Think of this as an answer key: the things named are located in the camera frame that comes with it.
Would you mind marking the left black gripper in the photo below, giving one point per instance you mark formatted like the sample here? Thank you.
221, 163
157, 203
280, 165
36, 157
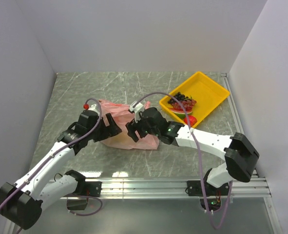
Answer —
112, 129

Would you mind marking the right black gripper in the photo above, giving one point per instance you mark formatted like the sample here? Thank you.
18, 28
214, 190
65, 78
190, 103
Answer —
132, 126

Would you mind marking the pink plastic bag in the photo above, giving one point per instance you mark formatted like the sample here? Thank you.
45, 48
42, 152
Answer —
121, 116

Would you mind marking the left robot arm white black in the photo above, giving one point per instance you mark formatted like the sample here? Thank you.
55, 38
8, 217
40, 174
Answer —
24, 201

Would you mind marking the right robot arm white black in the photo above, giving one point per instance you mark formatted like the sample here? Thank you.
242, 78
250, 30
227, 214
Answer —
239, 155

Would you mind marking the watermelon slice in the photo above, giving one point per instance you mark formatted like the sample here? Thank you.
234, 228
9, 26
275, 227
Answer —
181, 113

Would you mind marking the dark purple grape bunch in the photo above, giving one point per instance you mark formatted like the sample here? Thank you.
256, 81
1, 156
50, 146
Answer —
180, 97

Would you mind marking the red grape bunch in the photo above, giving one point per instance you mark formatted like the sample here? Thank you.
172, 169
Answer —
188, 104

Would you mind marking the red strawberry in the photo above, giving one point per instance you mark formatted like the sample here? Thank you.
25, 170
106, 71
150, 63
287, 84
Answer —
190, 119

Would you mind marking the yellow plastic tray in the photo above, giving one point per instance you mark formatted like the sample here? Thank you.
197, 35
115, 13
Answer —
206, 92

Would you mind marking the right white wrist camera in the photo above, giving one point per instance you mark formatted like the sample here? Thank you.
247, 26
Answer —
136, 107

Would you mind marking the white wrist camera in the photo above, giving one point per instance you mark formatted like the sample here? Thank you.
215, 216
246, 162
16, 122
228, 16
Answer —
136, 107
93, 107

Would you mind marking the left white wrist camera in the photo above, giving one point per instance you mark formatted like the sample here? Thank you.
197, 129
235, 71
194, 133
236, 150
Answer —
93, 107

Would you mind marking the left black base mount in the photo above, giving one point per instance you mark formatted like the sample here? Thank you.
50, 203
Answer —
87, 200

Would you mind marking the aluminium rail frame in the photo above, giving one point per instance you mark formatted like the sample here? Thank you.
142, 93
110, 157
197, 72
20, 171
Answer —
142, 191

